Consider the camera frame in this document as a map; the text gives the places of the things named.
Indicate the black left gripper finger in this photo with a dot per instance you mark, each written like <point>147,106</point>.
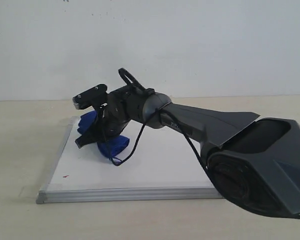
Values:
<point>88,136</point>

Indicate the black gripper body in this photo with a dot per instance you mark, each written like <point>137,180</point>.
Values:
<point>111,118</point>

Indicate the blue microfiber cloth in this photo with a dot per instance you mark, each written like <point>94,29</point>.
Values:
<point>113,147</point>

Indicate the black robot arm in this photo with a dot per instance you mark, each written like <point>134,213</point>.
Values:
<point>252,162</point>

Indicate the white board with aluminium frame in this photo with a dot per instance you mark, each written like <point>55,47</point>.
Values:
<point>161,166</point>

